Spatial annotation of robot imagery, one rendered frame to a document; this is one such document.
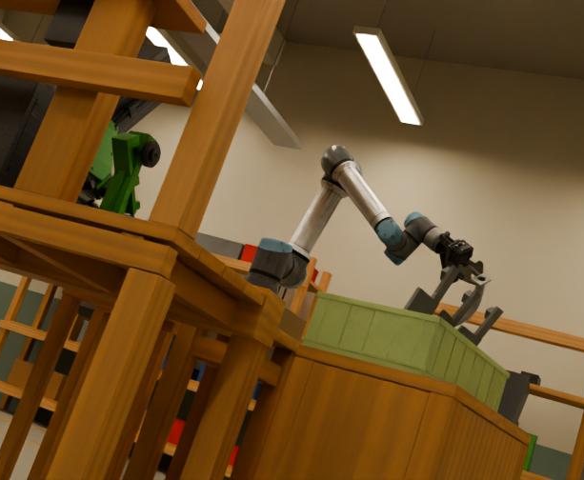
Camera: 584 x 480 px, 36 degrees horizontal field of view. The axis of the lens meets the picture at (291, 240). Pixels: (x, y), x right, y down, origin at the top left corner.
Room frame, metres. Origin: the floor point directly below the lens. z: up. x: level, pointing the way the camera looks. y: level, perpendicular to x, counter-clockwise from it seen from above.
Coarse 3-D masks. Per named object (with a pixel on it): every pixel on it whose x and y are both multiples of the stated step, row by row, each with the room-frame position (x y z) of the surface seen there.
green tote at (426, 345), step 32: (320, 320) 2.66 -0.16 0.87; (352, 320) 2.59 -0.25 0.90; (384, 320) 2.54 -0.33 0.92; (416, 320) 2.48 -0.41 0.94; (352, 352) 2.57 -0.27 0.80; (384, 352) 2.52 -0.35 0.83; (416, 352) 2.46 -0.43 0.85; (448, 352) 2.53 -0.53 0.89; (480, 352) 2.70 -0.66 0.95; (480, 384) 2.76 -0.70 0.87
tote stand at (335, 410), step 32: (320, 352) 2.63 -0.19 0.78; (288, 384) 2.68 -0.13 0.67; (320, 384) 2.61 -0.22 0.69; (352, 384) 2.55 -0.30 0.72; (384, 384) 2.50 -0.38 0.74; (416, 384) 2.44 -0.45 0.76; (448, 384) 2.39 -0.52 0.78; (288, 416) 2.65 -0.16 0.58; (320, 416) 2.59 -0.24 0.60; (352, 416) 2.53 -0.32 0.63; (384, 416) 2.48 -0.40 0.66; (416, 416) 2.42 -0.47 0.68; (448, 416) 2.38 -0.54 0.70; (480, 416) 2.58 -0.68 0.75; (288, 448) 2.63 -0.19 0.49; (320, 448) 2.57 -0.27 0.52; (352, 448) 2.52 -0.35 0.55; (384, 448) 2.46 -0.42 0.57; (416, 448) 2.41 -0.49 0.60; (448, 448) 2.42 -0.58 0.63; (480, 448) 2.60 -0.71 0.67; (512, 448) 2.80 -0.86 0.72
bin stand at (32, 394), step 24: (72, 312) 3.16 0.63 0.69; (96, 312) 3.33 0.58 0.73; (48, 336) 3.15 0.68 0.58; (96, 336) 3.32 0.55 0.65; (168, 336) 3.20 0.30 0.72; (48, 360) 3.14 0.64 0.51; (72, 384) 3.32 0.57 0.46; (144, 384) 3.19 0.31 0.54; (24, 408) 3.14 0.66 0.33; (72, 408) 3.34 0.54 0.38; (144, 408) 3.22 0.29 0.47; (24, 432) 3.16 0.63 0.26; (48, 432) 3.33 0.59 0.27; (0, 456) 3.15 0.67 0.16; (48, 456) 3.32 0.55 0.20; (120, 456) 3.19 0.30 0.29
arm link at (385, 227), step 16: (336, 160) 2.99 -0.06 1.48; (336, 176) 3.01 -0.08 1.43; (352, 176) 2.97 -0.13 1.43; (352, 192) 2.97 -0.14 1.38; (368, 192) 2.94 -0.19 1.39; (368, 208) 2.93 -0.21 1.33; (384, 208) 2.93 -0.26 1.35; (384, 224) 2.87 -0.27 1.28; (384, 240) 2.87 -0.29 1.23; (400, 240) 2.90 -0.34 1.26
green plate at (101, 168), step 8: (112, 128) 2.77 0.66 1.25; (104, 136) 2.73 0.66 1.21; (112, 136) 2.77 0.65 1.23; (104, 144) 2.73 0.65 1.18; (104, 152) 2.73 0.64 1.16; (112, 152) 2.78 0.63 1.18; (96, 160) 2.70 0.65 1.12; (104, 160) 2.74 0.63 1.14; (112, 160) 2.78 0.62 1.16; (96, 168) 2.70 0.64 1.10; (104, 168) 2.74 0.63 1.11; (96, 176) 2.71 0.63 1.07; (104, 176) 2.74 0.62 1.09
